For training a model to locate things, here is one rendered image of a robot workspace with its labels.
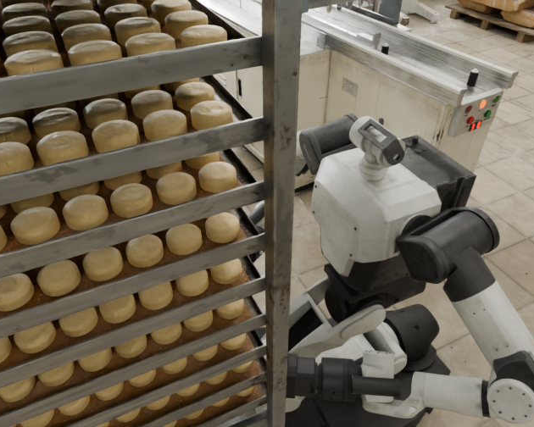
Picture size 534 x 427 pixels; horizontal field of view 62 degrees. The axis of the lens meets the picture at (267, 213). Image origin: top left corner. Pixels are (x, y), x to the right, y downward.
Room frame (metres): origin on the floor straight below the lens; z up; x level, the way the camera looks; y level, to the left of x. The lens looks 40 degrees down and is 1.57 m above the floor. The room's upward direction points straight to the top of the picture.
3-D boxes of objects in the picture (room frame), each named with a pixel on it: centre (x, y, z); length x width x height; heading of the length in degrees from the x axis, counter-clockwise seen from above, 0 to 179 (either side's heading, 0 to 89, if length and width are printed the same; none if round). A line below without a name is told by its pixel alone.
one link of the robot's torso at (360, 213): (0.82, -0.28, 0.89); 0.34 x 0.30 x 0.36; 25
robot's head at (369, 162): (0.80, -0.23, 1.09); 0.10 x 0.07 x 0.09; 25
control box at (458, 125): (1.57, -0.81, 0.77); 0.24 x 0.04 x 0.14; 121
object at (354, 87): (1.88, -0.63, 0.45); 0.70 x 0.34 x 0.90; 31
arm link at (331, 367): (0.51, -0.10, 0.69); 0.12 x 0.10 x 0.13; 85
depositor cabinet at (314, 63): (2.72, -0.12, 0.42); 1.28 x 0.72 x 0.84; 31
